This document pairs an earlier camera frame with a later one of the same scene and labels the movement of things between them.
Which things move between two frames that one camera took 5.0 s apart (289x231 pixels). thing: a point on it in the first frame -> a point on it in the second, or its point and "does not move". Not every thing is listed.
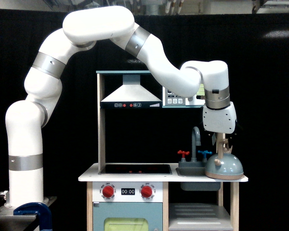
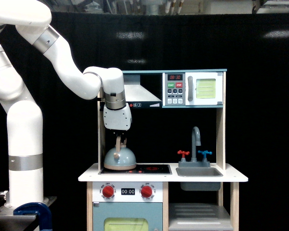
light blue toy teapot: (225, 165) -> (120, 158)
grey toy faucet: (196, 141) does not move
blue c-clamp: (41, 210) does not move
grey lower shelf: (198, 216) does not move
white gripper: (222, 121) -> (118, 119)
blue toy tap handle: (204, 153) does not move
